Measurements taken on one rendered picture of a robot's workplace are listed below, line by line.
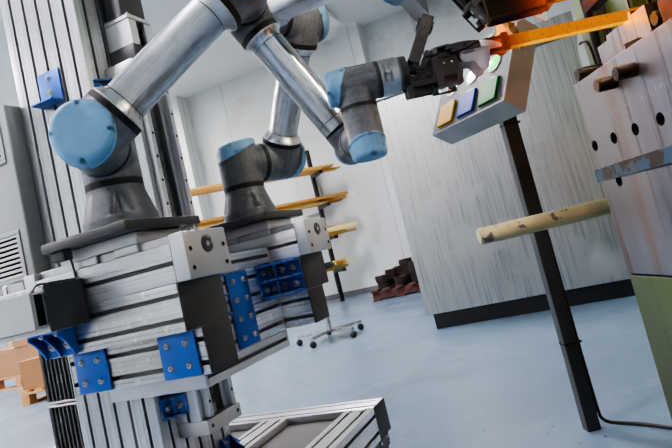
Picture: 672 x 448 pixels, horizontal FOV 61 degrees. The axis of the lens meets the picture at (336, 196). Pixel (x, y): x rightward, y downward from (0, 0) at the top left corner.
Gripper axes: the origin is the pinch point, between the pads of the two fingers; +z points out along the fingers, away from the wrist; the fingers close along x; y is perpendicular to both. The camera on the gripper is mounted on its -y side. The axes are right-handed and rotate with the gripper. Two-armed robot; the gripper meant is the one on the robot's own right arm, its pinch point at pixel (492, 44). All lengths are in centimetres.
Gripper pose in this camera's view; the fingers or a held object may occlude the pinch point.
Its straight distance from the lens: 124.7
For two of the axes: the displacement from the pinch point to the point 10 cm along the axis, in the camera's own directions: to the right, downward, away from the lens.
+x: 0.1, -1.0, -9.9
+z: 9.8, -2.2, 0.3
